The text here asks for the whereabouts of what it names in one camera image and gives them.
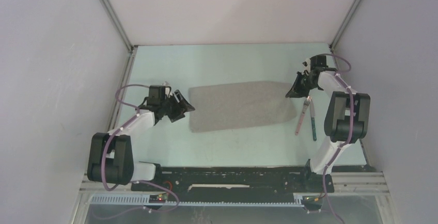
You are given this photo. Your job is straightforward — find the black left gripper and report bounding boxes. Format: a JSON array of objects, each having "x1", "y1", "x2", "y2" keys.
[{"x1": 160, "y1": 90, "x2": 195, "y2": 123}]

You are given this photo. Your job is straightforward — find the grey cloth napkin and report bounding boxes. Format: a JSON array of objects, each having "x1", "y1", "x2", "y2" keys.
[{"x1": 189, "y1": 81, "x2": 297, "y2": 133}]

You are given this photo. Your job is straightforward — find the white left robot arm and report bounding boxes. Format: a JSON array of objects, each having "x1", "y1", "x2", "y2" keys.
[{"x1": 87, "y1": 85, "x2": 195, "y2": 191}]

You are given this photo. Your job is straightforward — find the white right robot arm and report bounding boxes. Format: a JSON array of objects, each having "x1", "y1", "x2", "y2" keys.
[{"x1": 286, "y1": 53, "x2": 371, "y2": 192}]

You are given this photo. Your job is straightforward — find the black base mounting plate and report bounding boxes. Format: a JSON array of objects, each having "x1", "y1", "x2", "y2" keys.
[{"x1": 153, "y1": 166, "x2": 328, "y2": 202}]

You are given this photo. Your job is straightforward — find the left small circuit board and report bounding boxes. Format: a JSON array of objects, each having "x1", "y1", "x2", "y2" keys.
[{"x1": 149, "y1": 194, "x2": 168, "y2": 203}]

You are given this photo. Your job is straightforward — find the small circuit board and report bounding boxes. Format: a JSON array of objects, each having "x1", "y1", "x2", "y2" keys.
[
  {"x1": 302, "y1": 197, "x2": 324, "y2": 204},
  {"x1": 149, "y1": 194, "x2": 168, "y2": 203}
]

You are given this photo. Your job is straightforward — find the right small circuit board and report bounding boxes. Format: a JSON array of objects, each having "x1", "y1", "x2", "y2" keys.
[{"x1": 302, "y1": 197, "x2": 324, "y2": 204}]

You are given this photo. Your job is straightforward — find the fork with pink handle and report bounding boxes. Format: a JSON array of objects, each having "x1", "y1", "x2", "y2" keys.
[{"x1": 295, "y1": 95, "x2": 312, "y2": 136}]

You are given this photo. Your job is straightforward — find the knife with teal handle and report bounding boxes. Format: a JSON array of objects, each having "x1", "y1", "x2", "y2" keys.
[{"x1": 309, "y1": 100, "x2": 317, "y2": 141}]

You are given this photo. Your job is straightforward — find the right aluminium frame post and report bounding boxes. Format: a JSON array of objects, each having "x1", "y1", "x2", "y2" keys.
[{"x1": 330, "y1": 0, "x2": 362, "y2": 51}]

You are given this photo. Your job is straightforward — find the aluminium frame post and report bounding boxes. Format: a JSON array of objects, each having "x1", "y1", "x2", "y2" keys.
[
  {"x1": 99, "y1": 0, "x2": 134, "y2": 53},
  {"x1": 330, "y1": 0, "x2": 362, "y2": 51}
]

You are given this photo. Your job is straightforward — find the white slotted cable duct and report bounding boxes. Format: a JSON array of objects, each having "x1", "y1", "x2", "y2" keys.
[{"x1": 90, "y1": 194, "x2": 303, "y2": 207}]

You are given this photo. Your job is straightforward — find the left aluminium frame post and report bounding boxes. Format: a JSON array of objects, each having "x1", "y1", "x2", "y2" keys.
[{"x1": 99, "y1": 0, "x2": 134, "y2": 53}]

